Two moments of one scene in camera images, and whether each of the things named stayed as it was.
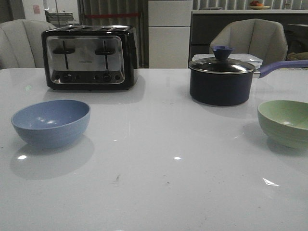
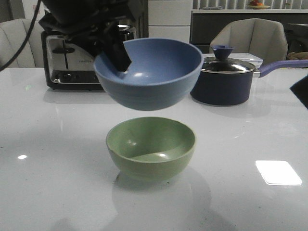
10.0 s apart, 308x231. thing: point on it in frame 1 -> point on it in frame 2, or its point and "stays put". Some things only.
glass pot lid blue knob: x=222 y=63 stays put
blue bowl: x=52 y=123 -> x=162 y=72
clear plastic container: x=256 y=61 stays put
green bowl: x=285 y=122 -> x=150 y=148
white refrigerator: x=169 y=23 stays put
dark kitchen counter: x=203 y=23 stays put
